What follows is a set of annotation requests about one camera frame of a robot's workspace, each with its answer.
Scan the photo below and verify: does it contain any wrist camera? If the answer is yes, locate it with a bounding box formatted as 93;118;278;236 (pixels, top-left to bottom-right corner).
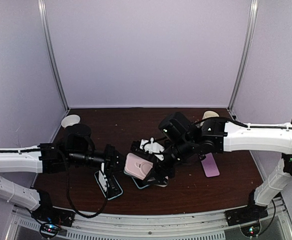
131;137;165;161
97;163;121;198

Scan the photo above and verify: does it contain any right corner aluminium post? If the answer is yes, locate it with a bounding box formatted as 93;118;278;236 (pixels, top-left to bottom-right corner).
227;0;259;113

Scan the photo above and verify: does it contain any left corner aluminium post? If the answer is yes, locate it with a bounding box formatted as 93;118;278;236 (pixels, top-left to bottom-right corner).
38;0;70;112

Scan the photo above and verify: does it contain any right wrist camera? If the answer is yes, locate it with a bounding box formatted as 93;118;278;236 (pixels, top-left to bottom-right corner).
131;137;165;161

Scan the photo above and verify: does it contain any pink phone case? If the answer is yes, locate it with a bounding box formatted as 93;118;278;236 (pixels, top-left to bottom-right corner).
124;153;153;180

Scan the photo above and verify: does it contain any blue-cased phone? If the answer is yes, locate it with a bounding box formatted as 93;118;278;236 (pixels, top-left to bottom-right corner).
131;177;150;190
94;171;124;201

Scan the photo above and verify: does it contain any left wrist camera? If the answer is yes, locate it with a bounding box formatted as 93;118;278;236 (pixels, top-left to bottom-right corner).
97;163;121;198

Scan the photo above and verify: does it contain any small white cup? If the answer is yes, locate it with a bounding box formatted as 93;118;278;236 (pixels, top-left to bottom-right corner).
61;114;81;129

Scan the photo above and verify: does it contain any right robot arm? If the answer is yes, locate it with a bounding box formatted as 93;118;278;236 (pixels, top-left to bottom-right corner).
151;112;292;221

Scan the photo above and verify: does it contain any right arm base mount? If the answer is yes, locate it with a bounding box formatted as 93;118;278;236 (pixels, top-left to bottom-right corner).
225;190;268;238

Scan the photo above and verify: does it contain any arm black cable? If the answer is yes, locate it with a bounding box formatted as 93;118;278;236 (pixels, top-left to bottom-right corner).
223;118;292;133
65;159;109;218

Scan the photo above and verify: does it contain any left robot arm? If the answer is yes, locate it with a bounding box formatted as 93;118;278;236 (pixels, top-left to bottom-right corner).
0;123;125;222

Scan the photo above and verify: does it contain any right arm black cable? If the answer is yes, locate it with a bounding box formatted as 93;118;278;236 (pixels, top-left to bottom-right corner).
223;118;292;133

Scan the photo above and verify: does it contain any purple phone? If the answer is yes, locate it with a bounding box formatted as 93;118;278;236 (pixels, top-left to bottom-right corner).
201;153;220;178

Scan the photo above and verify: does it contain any cream ceramic mug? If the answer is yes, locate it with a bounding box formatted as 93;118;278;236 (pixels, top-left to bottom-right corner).
202;110;219;120

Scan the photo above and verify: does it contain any corner aluminium post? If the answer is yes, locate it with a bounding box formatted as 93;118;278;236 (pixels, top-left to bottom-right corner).
38;0;70;112
227;0;259;113

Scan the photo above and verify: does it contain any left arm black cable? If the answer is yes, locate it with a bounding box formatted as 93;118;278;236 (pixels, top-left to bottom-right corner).
65;159;109;218

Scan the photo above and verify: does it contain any aluminium front rail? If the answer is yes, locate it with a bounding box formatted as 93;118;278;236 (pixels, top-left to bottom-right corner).
5;198;292;240

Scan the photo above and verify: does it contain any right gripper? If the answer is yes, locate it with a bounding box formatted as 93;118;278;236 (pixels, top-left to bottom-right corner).
142;136;196;185

